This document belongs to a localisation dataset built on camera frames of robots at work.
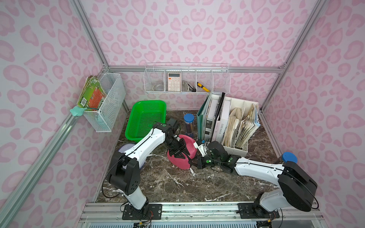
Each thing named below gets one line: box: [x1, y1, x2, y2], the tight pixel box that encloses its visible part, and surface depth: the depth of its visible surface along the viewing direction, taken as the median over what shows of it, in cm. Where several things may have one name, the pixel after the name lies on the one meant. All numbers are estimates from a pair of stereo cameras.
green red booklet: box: [76, 75, 107, 112], surface depth 73 cm
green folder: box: [196, 89, 213, 141], surface depth 82 cm
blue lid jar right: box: [282, 152, 298, 164], surface depth 72 cm
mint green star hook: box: [69, 105, 88, 117], surface depth 64 cm
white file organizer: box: [203, 93, 261, 158], surface depth 88 cm
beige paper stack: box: [222, 107, 242, 147], surface depth 89 cm
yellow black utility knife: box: [196, 81, 211, 93], surface depth 100 cm
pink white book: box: [211, 98, 232, 144], surface depth 87 cm
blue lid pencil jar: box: [183, 113, 195, 136], surface depth 93 cm
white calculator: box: [167, 72, 182, 92], surface depth 97 cm
